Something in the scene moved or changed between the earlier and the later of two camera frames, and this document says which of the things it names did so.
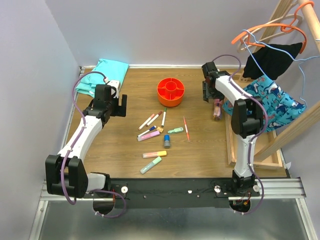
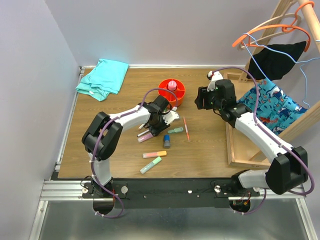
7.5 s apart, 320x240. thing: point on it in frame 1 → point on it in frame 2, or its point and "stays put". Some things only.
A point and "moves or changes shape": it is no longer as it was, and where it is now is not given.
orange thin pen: (186, 127) stays put
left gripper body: (109, 105) → (159, 125)
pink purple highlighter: (148, 136) stays put
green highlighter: (153, 163) stays put
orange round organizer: (170, 92) stays put
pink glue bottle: (217, 109) moves or changes shape
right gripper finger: (205, 91) → (204, 97)
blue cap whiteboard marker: (151, 128) stays put
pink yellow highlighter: (153, 154) stays put
